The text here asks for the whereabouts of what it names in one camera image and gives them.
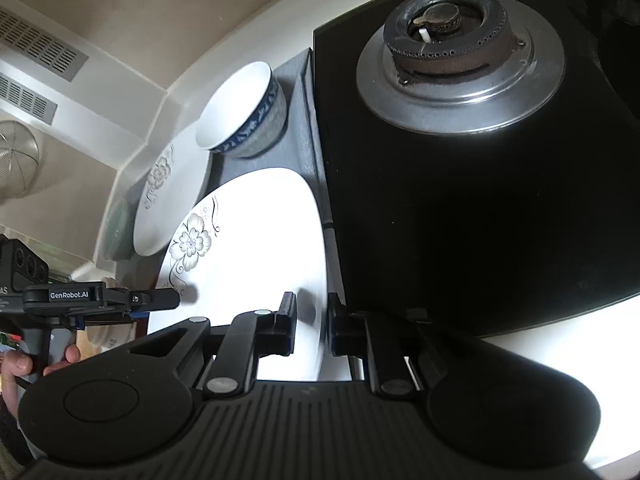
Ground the black gas stove top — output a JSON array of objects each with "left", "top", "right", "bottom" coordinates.
[{"left": 314, "top": 0, "right": 639, "bottom": 335}]

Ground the left gas burner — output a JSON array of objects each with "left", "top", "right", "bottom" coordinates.
[{"left": 356, "top": 0, "right": 565, "bottom": 136}]

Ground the wire mesh strainer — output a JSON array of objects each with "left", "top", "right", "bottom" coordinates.
[{"left": 0, "top": 120, "right": 40, "bottom": 200}]

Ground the blue and white bowl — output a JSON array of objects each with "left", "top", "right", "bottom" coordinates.
[{"left": 195, "top": 61, "right": 288, "bottom": 158}]

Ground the teal green small bowl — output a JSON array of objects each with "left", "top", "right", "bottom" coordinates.
[{"left": 100, "top": 198, "right": 134, "bottom": 261}]

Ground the grey wall vent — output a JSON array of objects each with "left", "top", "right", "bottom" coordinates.
[
  {"left": 0, "top": 8, "right": 88, "bottom": 81},
  {"left": 0, "top": 74, "right": 58, "bottom": 126}
]

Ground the grey dish mat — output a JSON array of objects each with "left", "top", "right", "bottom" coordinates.
[{"left": 203, "top": 49, "right": 344, "bottom": 295}]

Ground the large white floral plate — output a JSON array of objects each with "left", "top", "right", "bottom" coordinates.
[{"left": 149, "top": 168, "right": 328, "bottom": 382}]

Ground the person's left hand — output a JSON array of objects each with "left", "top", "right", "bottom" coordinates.
[{"left": 1, "top": 344, "right": 81, "bottom": 418}]

